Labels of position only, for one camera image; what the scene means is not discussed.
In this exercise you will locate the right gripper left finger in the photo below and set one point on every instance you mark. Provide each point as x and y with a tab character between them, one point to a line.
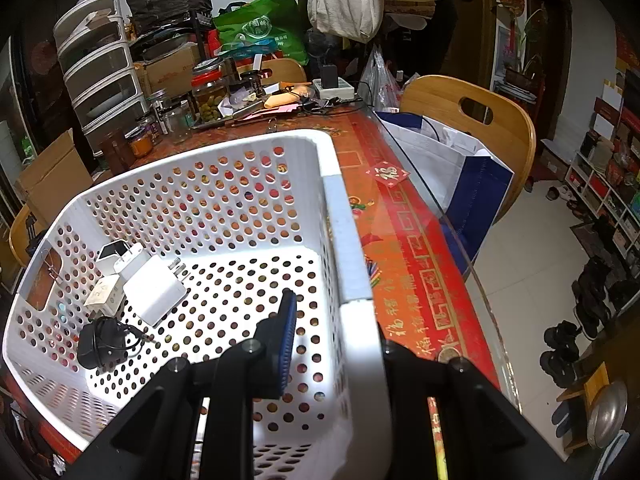
209	404

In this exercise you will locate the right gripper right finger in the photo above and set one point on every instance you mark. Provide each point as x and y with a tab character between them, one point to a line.
483	435

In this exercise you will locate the black power adapter with cable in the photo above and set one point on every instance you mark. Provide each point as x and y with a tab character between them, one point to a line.
105	340

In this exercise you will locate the white charger block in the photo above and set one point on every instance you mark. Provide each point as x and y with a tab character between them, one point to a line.
155	289

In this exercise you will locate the white perforated plastic basket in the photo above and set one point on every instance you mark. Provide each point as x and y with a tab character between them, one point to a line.
249	218

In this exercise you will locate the white cube charger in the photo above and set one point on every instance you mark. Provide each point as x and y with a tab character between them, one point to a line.
107	295

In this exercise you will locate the small coin on table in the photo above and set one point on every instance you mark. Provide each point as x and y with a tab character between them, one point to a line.
446	354

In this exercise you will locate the red floral tablecloth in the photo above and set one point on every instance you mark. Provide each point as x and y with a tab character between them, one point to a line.
419	295

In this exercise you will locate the metal pot lid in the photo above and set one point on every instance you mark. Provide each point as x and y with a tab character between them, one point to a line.
607	415

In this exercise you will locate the white blue paper bag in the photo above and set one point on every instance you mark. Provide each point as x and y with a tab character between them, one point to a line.
464	182

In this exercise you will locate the wooden chair left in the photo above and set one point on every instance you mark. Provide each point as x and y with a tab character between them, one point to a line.
24	230

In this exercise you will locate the wooden chair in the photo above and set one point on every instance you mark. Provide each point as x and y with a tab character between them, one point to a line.
281	70
500	124
24	230

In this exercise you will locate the shoe shelf rack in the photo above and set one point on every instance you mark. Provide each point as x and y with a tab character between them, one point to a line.
604	173

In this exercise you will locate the cardboard box on table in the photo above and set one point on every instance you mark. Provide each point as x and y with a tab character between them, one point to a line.
54	178

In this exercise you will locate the brown ceramic jar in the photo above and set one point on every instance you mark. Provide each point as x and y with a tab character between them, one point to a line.
117	152

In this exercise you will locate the wooden chair right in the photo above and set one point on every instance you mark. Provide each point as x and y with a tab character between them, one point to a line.
500	124

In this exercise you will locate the orange lidded jar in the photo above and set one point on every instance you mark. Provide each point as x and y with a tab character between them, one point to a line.
140	142

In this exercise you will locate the clear glass jar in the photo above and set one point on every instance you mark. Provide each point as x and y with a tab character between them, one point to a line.
178	118

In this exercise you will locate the red lid pickle jar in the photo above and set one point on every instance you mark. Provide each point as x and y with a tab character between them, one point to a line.
209	89

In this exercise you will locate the cardboard box behind drawers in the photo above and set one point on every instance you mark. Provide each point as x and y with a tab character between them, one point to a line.
171	72

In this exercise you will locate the wooden chair far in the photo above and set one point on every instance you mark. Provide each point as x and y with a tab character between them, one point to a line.
281	70

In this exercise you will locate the white drawer storage tower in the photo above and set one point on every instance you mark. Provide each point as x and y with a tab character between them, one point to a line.
98	70

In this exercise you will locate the green shopping bag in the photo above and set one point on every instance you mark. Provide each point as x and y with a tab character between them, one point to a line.
277	20

